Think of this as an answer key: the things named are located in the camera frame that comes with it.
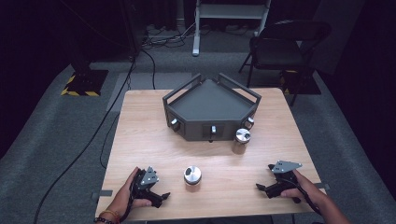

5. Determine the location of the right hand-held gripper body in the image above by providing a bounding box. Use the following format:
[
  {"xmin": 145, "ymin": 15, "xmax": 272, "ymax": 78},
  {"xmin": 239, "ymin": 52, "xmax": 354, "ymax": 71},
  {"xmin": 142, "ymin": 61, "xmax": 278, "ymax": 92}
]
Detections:
[{"xmin": 267, "ymin": 160, "xmax": 303, "ymax": 194}]

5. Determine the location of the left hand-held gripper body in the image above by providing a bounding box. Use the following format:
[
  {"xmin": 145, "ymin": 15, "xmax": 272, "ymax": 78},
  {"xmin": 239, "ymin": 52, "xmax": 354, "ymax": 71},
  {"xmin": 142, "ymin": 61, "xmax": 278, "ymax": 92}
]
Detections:
[{"xmin": 132, "ymin": 165, "xmax": 160, "ymax": 201}]

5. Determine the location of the glass jar with red spice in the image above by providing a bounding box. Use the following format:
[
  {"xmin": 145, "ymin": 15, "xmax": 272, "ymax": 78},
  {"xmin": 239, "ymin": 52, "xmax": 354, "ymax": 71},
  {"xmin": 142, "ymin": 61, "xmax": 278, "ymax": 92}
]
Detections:
[{"xmin": 183, "ymin": 165, "xmax": 203, "ymax": 188}]

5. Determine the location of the glass jar with brown spice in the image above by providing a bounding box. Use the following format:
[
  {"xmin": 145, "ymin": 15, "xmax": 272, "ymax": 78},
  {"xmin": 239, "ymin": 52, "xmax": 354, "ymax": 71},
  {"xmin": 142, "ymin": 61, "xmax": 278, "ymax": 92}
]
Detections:
[{"xmin": 232, "ymin": 128, "xmax": 252, "ymax": 155}]

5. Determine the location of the dark grey corner rack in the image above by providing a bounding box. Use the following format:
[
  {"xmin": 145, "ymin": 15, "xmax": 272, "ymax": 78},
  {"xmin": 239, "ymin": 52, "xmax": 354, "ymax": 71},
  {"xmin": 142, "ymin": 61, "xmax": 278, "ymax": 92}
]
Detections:
[{"xmin": 162, "ymin": 72, "xmax": 262, "ymax": 143}]

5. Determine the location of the person's right hand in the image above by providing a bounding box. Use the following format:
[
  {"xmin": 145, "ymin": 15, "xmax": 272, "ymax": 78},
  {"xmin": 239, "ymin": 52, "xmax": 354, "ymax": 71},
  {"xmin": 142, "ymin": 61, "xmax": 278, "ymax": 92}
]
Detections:
[{"xmin": 280, "ymin": 170, "xmax": 327, "ymax": 208}]

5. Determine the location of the person's left hand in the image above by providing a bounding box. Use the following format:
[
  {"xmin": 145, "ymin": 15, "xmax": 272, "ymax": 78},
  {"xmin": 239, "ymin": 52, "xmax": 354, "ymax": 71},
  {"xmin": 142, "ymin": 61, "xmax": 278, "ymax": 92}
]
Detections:
[{"xmin": 106, "ymin": 166, "xmax": 153, "ymax": 218}]

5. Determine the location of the black base with striped tape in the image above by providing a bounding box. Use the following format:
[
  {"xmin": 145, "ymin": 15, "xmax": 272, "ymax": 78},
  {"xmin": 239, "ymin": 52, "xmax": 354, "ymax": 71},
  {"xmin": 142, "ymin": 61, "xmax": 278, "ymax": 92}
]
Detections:
[{"xmin": 61, "ymin": 69, "xmax": 109, "ymax": 97}]

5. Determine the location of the black folding chair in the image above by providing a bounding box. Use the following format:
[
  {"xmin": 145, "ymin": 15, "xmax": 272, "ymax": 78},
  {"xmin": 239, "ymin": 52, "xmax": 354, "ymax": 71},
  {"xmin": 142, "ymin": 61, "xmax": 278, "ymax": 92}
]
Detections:
[{"xmin": 238, "ymin": 20, "xmax": 332, "ymax": 107}]

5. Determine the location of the black stand pole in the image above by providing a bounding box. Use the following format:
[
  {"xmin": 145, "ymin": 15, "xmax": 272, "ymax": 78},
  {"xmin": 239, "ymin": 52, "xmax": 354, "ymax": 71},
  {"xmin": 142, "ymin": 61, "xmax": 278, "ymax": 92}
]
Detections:
[{"xmin": 120, "ymin": 0, "xmax": 142, "ymax": 62}]

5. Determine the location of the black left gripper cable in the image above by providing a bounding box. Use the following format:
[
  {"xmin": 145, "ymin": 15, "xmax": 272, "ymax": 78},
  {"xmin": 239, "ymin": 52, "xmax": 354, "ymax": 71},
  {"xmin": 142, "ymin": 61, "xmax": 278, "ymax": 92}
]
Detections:
[{"xmin": 120, "ymin": 176, "xmax": 138, "ymax": 223}]

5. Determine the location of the orange string bracelet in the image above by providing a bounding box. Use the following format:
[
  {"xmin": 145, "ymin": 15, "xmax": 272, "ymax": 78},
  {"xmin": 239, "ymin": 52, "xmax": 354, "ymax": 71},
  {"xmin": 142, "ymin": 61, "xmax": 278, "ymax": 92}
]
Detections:
[{"xmin": 98, "ymin": 209, "xmax": 121, "ymax": 219}]

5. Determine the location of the short black floor cable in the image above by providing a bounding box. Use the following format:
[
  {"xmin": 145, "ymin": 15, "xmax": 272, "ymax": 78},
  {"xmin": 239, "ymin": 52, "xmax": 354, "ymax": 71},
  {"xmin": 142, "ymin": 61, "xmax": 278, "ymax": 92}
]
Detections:
[{"xmin": 99, "ymin": 112, "xmax": 121, "ymax": 170}]

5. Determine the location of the long black floor cable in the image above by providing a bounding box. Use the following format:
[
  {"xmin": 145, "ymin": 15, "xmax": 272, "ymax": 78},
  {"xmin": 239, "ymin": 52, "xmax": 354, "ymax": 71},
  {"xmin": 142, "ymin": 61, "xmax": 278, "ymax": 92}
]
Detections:
[{"xmin": 33, "ymin": 57, "xmax": 136, "ymax": 224}]

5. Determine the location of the black cable by mat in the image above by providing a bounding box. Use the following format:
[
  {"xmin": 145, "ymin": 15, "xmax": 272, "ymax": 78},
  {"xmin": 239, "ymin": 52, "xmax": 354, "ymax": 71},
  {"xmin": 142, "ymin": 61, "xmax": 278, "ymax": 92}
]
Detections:
[{"xmin": 140, "ymin": 49, "xmax": 157, "ymax": 91}]

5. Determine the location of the tangle of floor cables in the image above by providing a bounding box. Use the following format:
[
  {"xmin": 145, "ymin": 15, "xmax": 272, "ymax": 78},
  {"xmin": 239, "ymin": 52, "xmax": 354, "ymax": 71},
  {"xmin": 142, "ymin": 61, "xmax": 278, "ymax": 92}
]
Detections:
[{"xmin": 141, "ymin": 22, "xmax": 195, "ymax": 49}]

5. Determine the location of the white metal stand frame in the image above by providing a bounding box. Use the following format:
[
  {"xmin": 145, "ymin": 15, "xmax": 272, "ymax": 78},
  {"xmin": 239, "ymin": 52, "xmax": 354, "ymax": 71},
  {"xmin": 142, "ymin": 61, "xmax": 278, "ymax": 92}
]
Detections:
[{"xmin": 191, "ymin": 0, "xmax": 272, "ymax": 57}]

